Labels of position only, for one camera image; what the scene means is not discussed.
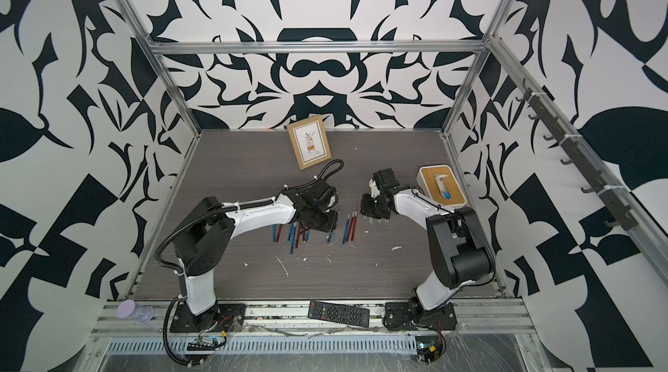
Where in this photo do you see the red knife capped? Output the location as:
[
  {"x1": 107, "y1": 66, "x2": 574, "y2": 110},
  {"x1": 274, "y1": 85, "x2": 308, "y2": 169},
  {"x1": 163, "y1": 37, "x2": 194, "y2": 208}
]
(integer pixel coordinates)
[{"x1": 295, "y1": 223, "x2": 303, "y2": 249}]

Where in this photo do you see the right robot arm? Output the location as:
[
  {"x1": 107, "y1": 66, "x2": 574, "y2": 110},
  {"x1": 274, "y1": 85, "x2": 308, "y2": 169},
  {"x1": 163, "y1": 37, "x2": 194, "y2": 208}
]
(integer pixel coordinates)
[{"x1": 361, "y1": 168, "x2": 495, "y2": 312}]

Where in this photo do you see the white box with wooden lid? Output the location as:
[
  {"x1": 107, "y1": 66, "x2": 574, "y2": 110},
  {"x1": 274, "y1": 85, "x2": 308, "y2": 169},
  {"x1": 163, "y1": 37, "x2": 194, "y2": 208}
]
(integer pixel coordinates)
[{"x1": 417, "y1": 165, "x2": 467, "y2": 209}]

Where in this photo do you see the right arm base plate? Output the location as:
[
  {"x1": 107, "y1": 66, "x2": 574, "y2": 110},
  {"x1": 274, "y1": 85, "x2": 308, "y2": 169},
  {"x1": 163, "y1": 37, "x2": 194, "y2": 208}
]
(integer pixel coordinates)
[{"x1": 383, "y1": 299, "x2": 459, "y2": 331}]

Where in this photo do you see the white cable duct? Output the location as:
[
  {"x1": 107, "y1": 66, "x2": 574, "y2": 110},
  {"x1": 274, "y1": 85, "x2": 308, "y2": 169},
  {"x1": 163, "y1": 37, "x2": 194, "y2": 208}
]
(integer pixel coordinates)
[{"x1": 106, "y1": 335, "x2": 418, "y2": 356}]

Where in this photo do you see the red carving knife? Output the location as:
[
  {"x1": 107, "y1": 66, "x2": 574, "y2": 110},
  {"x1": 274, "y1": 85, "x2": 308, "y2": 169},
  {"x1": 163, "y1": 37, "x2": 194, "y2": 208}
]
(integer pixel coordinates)
[
  {"x1": 344, "y1": 210, "x2": 357, "y2": 243},
  {"x1": 349, "y1": 209, "x2": 358, "y2": 243}
]

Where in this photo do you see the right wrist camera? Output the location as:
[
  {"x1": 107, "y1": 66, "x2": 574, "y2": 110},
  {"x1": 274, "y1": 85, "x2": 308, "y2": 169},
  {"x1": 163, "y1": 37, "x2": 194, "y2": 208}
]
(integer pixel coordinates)
[{"x1": 369, "y1": 179, "x2": 380, "y2": 198}]

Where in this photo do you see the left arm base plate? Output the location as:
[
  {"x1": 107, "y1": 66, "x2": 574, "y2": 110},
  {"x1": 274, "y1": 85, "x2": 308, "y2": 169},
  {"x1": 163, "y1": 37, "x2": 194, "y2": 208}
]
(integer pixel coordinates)
[{"x1": 170, "y1": 302, "x2": 246, "y2": 333}]

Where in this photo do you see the wooden picture frame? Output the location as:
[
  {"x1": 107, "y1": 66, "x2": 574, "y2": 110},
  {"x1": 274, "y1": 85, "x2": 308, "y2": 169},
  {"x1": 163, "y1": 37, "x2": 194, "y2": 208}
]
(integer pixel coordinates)
[{"x1": 286, "y1": 115, "x2": 332, "y2": 170}]

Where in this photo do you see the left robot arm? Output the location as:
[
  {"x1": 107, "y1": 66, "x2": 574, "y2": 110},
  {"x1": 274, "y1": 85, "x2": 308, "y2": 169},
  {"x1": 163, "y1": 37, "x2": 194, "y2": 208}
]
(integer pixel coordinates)
[{"x1": 153, "y1": 179, "x2": 339, "y2": 316}]

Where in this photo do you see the black remote control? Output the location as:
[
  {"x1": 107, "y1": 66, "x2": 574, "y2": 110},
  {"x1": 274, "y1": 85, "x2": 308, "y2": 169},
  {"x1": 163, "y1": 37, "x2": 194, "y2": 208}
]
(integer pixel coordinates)
[{"x1": 307, "y1": 300, "x2": 371, "y2": 328}]

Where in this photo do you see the black wall hook rail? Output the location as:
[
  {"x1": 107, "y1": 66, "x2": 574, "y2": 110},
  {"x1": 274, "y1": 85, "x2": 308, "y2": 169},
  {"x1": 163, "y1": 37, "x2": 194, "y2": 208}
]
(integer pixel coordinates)
[{"x1": 519, "y1": 88, "x2": 639, "y2": 231}]

